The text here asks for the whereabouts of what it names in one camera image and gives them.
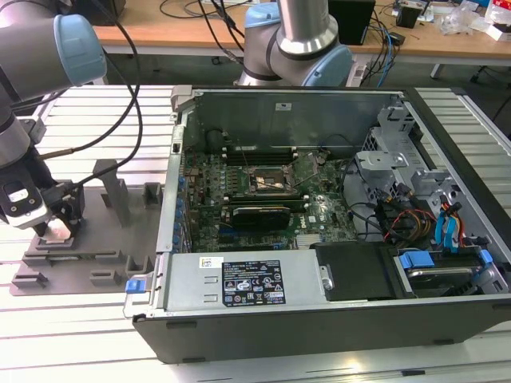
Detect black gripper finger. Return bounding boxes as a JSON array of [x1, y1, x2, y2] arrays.
[[34, 219, 53, 240], [59, 190, 87, 237]]

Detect silver CPU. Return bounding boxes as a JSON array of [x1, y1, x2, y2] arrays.
[[46, 221, 69, 242]]

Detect metal socket cover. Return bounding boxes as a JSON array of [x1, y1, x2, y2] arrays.
[[287, 152, 321, 188]]

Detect CPU socket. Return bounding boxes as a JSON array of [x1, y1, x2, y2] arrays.
[[239, 162, 301, 197]]

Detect grey parts rack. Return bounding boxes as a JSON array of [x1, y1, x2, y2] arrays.
[[10, 158, 165, 298]]

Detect grey power supply unit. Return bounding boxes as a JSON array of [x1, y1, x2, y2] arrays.
[[164, 249, 321, 314]]

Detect grey case corner latch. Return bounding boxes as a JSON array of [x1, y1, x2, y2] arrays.
[[170, 85, 193, 113]]

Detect black RAM slot white clips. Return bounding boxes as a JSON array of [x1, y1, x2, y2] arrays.
[[222, 154, 299, 161], [222, 145, 299, 152], [222, 193, 311, 202]]

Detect black computer box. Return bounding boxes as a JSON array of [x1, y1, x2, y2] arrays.
[[89, 0, 128, 27]]

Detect thin metal locking lever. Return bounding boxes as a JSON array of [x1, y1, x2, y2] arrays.
[[237, 138, 252, 171]]

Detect black graphics card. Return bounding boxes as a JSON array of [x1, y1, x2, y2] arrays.
[[229, 204, 292, 232]]

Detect black open PC case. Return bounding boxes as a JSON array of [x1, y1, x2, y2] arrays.
[[122, 85, 511, 365]]

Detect green motherboard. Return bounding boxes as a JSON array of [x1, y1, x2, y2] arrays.
[[175, 145, 360, 255]]

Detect black plastic cover panel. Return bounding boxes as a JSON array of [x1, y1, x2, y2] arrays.
[[313, 242, 398, 303]]

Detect silver metal drive cage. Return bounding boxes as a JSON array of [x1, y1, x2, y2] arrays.
[[353, 149, 460, 224]]

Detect hard disk in blue carrier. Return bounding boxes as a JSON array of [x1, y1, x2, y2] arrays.
[[393, 249, 500, 299]]

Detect black labelled box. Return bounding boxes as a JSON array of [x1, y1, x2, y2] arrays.
[[398, 2, 421, 30]]

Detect clear plastic bag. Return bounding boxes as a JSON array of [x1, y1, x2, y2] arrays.
[[437, 6, 490, 36]]

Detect white red cardboard box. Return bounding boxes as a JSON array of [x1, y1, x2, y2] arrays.
[[485, 0, 511, 41]]

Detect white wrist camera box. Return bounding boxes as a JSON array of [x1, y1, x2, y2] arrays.
[[0, 180, 50, 231]]

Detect black gripper cable metal plug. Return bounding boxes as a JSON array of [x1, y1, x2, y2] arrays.
[[34, 43, 141, 159]]

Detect black camera cable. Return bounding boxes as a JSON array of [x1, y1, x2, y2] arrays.
[[39, 22, 144, 204]]

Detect red yellow power wire bundle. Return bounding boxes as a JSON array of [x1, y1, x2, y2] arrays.
[[377, 197, 438, 243]]

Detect blue network cable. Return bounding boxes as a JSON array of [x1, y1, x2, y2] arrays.
[[374, 19, 402, 88]]

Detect blue flat data wire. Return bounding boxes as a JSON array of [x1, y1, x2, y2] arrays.
[[434, 213, 448, 255], [441, 202, 462, 255]]

